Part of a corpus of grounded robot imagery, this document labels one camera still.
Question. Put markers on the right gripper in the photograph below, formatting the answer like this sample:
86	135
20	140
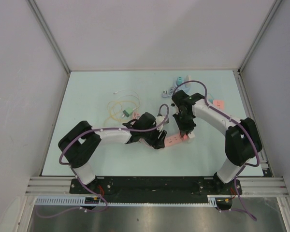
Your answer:
184	130

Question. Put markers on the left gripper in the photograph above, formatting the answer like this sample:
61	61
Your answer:
157	143

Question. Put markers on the pink power strip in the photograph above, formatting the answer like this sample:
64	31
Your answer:
167	142

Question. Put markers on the white cube charger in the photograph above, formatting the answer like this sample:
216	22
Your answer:
190	137

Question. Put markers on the blue round power strip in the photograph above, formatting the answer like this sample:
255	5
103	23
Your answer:
168	93

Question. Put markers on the teal triangular power strip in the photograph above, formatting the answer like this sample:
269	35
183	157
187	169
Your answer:
210	98

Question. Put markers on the pink cube socket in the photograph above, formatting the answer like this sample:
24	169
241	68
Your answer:
220	104

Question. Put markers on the teal charger plug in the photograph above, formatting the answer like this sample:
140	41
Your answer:
179	81

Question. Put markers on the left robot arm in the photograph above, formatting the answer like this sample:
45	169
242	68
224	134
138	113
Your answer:
80	143

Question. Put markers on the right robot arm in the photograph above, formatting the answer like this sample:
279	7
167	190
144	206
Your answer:
242	140

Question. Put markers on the green charger plug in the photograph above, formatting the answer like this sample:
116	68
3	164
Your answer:
127	112

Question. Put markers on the grey cable duct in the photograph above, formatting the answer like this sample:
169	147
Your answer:
95	201

